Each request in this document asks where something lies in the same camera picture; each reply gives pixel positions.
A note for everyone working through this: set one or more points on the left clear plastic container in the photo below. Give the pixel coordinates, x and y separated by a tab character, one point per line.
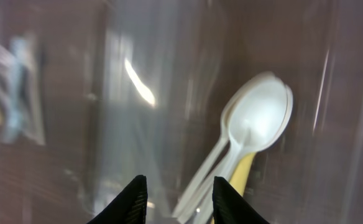
160	65

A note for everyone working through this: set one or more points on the yellow plastic spoon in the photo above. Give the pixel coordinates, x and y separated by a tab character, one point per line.
241	174

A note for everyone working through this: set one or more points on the right clear plastic container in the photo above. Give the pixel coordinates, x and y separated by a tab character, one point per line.
314	172

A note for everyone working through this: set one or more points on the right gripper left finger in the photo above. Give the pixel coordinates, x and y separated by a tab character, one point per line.
128	207

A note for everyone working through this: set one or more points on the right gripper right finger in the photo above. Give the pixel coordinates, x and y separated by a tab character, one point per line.
230	208

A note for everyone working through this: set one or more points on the white plastic spoon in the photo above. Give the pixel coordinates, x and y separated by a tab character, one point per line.
256	124
203	178

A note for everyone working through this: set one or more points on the clear plastic container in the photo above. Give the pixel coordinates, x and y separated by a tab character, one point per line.
160	65
314	172

